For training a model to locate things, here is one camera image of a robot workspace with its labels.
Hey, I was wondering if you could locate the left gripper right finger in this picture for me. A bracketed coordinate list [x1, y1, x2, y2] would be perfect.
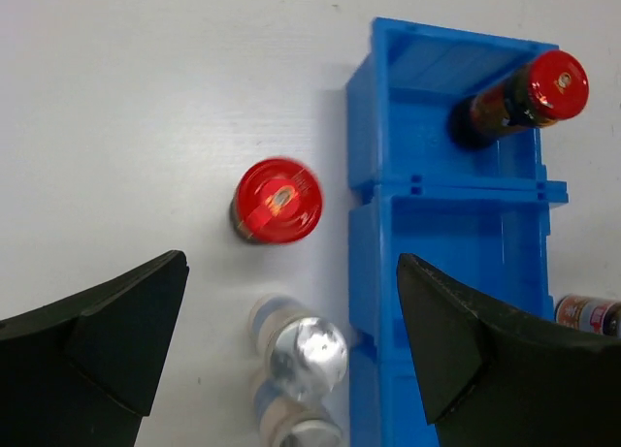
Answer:
[397, 254, 620, 446]

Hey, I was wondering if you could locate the white-lid spice jar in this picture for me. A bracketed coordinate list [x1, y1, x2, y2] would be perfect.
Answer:
[554, 295, 621, 337]

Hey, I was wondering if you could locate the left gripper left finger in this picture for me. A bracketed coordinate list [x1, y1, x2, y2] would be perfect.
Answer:
[1, 250, 189, 446]

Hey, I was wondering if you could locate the red-lid sauce jar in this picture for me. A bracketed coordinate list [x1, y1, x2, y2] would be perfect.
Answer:
[447, 49, 590, 149]
[229, 157, 323, 244]

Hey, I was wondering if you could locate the silver-lid blue-label bottle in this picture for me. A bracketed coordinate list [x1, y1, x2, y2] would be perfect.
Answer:
[248, 295, 349, 404]
[250, 372, 343, 447]

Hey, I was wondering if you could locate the blue bin far compartment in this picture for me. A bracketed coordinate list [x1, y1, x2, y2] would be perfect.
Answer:
[345, 17, 569, 207]

